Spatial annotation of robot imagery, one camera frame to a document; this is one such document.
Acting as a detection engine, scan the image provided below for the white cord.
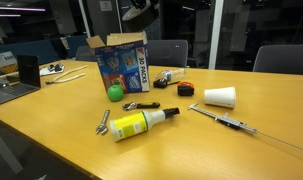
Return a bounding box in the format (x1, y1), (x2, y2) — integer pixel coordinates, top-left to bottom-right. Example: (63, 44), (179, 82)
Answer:
(45, 64), (89, 86)

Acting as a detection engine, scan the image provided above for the dark grey laptop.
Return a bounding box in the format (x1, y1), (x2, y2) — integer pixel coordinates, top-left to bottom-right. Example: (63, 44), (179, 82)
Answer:
(0, 54), (42, 106)

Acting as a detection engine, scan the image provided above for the white door frame post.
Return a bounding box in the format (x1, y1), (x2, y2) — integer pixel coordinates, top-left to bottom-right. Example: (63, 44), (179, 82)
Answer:
(208, 0), (224, 70)

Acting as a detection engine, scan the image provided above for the silver adjustable wrench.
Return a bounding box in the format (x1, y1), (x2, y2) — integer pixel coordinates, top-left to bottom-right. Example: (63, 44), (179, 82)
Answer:
(95, 109), (111, 136)

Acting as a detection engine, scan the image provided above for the white notice sheet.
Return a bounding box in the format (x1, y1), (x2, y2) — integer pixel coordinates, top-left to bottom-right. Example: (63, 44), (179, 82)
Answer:
(99, 0), (114, 13)

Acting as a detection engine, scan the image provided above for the blue cardboard snack box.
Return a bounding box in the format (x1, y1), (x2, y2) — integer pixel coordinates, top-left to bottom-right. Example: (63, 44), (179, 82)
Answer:
(85, 30), (151, 94)

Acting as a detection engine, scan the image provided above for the blue divider panel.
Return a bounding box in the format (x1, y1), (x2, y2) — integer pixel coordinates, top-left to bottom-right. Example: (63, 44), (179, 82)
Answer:
(0, 34), (89, 66)

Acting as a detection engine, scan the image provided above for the green ball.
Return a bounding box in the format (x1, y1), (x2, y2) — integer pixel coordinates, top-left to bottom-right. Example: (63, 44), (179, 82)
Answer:
(106, 84), (125, 103)

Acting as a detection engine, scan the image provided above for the white packet with black objects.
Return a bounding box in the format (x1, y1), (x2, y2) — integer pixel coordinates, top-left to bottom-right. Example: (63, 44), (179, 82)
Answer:
(39, 62), (66, 77)

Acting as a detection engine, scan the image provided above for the metal vernier caliper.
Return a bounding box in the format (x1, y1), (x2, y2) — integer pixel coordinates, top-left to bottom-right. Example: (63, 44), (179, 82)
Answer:
(186, 103), (303, 154)

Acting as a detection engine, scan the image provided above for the black masking tape roll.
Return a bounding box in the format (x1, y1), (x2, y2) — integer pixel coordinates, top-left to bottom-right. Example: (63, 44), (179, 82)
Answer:
(121, 2), (161, 33)

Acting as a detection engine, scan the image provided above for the white foam cup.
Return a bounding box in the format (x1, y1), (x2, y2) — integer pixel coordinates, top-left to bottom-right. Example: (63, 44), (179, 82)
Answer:
(203, 86), (237, 109)

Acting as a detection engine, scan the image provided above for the orange black tape measure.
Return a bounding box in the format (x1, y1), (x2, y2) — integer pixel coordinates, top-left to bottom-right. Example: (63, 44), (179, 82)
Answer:
(176, 80), (195, 97)

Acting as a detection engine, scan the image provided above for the white yellow sign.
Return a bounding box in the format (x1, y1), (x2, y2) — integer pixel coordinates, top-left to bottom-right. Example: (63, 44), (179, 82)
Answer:
(0, 50), (19, 75)

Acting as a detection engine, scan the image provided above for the yellow label spray bottle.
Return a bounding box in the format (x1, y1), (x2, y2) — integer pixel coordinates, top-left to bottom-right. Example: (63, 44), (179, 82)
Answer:
(109, 107), (181, 143)

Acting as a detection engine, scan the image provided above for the black handled adjustable wrench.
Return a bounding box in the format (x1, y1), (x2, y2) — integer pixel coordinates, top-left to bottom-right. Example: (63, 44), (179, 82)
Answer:
(121, 101), (161, 112)

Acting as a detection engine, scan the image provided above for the clear plastic bottle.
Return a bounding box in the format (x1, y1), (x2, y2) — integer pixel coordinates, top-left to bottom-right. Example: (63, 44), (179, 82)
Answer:
(156, 67), (188, 82)

